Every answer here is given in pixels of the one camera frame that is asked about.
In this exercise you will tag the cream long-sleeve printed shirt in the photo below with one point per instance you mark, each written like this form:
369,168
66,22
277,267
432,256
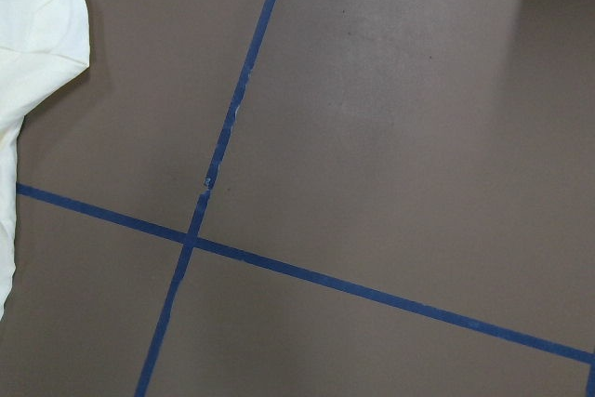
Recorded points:
45,44

